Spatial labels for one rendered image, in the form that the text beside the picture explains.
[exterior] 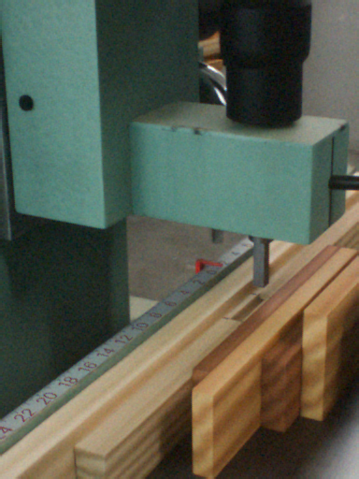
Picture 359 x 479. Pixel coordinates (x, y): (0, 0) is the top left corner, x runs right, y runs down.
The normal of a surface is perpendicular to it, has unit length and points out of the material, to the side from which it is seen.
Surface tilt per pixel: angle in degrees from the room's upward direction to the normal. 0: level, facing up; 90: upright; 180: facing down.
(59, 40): 90
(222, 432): 90
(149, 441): 90
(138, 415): 0
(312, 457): 0
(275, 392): 90
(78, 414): 0
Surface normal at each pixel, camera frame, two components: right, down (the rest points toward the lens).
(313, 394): -0.49, 0.32
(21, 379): 0.87, 0.17
